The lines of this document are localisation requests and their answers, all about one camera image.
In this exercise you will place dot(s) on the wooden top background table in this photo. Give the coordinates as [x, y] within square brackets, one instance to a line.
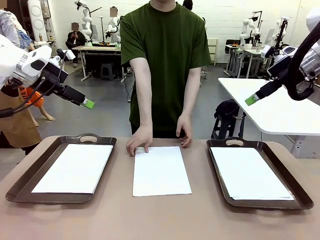
[100, 48]

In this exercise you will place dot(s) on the black bag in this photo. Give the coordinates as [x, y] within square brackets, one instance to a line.
[227, 108]

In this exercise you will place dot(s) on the brown plastic serving tray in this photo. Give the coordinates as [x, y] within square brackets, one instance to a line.
[50, 150]
[277, 162]

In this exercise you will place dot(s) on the mannequin with brown apron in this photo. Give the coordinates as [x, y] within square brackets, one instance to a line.
[15, 125]

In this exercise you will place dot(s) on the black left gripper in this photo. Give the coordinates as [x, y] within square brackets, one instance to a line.
[70, 95]

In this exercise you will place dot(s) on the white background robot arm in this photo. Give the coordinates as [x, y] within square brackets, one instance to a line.
[246, 25]
[112, 25]
[278, 26]
[86, 22]

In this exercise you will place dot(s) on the person's torso green T-shirt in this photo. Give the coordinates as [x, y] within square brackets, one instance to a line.
[165, 62]

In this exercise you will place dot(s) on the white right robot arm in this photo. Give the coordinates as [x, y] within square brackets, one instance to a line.
[313, 22]

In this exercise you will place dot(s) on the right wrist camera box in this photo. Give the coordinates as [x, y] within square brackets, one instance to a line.
[267, 51]

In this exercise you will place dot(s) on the standing person blurred face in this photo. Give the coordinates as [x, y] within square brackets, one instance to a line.
[113, 12]

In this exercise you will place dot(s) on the mannequin striped shirt orange trousers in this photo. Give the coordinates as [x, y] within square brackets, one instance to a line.
[8, 30]

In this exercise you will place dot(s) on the white A4 paper stack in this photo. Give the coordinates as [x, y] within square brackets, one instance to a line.
[162, 175]

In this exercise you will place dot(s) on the person's left hand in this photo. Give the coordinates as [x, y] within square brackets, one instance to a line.
[186, 127]

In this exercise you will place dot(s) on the black camera stand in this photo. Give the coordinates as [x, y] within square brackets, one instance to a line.
[282, 32]

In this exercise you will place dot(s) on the large white table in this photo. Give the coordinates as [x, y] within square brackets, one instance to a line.
[275, 117]

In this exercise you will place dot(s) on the person's right hand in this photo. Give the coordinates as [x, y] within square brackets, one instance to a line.
[141, 138]

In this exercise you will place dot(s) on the white A4 paper sheet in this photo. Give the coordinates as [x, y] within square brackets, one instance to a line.
[75, 170]
[250, 172]

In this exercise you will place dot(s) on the seated person in black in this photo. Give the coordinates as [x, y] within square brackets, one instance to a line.
[77, 40]

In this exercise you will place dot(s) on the white tower air conditioner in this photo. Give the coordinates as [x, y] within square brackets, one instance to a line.
[37, 22]

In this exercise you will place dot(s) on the grey plastic stool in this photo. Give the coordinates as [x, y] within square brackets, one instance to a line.
[107, 70]

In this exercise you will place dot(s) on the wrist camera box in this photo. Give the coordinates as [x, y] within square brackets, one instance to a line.
[267, 51]
[69, 55]

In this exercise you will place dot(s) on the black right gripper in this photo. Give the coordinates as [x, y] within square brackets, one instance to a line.
[271, 88]

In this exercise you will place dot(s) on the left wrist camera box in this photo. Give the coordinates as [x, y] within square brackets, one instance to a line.
[69, 55]

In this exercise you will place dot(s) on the white background tables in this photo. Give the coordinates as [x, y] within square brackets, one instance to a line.
[250, 52]

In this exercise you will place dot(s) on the black step stool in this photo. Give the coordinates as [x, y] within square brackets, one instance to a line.
[225, 127]

